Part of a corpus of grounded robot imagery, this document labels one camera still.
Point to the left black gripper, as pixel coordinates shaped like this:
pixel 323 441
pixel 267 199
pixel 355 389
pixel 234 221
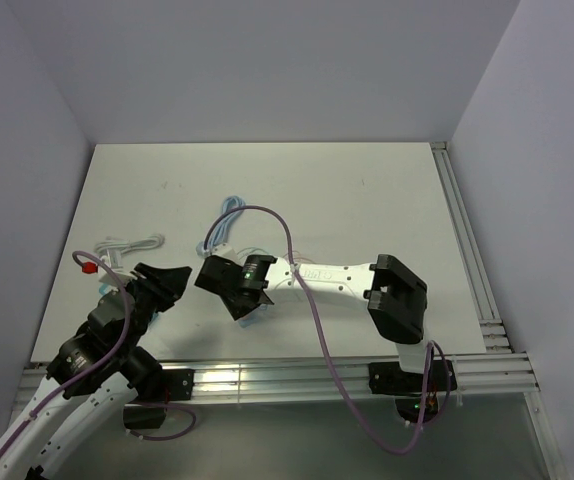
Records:
pixel 167 284

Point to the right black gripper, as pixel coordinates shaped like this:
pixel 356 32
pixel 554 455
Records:
pixel 236 310

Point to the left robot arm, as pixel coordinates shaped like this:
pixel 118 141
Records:
pixel 102 366

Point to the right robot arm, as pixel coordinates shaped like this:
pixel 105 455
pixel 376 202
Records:
pixel 393 296

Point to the blue power strip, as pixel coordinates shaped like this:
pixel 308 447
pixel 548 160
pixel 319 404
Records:
pixel 252 318

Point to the teal power strip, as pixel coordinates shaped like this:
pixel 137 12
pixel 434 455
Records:
pixel 106 288

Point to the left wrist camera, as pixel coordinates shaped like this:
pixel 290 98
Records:
pixel 106 265

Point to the front aluminium rail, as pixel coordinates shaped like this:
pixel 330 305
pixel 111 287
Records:
pixel 308 379

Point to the aluminium rail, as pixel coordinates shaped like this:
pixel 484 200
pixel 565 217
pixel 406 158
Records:
pixel 492 326
pixel 308 379

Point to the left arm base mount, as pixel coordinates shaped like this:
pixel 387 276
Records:
pixel 174 385

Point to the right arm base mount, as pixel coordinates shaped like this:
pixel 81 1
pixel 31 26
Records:
pixel 387 378

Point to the right side aluminium rail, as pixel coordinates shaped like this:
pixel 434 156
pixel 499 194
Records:
pixel 492 326

